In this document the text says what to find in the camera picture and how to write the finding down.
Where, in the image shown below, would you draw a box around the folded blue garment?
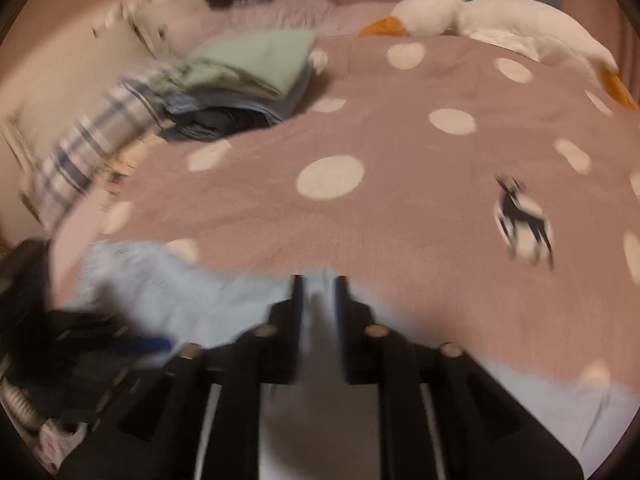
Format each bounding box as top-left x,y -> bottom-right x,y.
164,60 -> 317,122

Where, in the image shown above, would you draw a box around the pink polka dot blanket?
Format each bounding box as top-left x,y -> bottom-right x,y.
50,35 -> 640,401

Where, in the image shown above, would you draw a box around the pink pillow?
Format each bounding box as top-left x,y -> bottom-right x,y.
165,0 -> 401,47

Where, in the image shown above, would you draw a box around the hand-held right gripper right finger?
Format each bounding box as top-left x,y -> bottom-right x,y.
334,275 -> 586,480

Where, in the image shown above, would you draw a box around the plaid cloth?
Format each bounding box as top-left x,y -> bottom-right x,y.
22,72 -> 187,232

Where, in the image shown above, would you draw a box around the folded green garment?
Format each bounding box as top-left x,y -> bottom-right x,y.
180,29 -> 318,101

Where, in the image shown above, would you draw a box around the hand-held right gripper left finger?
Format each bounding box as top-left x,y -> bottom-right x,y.
59,275 -> 306,480

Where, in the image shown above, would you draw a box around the light blue denim pants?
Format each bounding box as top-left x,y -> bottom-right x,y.
65,240 -> 633,480

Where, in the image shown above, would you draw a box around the folded dark jeans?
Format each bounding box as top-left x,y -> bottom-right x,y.
165,102 -> 287,142

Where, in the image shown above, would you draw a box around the white goose plush toy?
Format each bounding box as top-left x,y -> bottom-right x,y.
359,0 -> 640,111

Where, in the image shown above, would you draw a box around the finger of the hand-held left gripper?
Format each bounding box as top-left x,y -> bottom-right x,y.
65,310 -> 173,378

